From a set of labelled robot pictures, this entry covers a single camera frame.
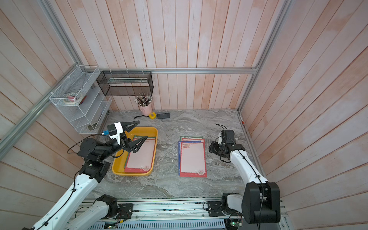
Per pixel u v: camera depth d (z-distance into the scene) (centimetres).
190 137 104
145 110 112
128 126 60
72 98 73
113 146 55
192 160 91
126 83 103
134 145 54
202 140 101
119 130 50
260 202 40
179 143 101
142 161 89
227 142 66
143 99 114
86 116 78
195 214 73
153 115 114
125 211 73
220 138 80
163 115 117
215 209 73
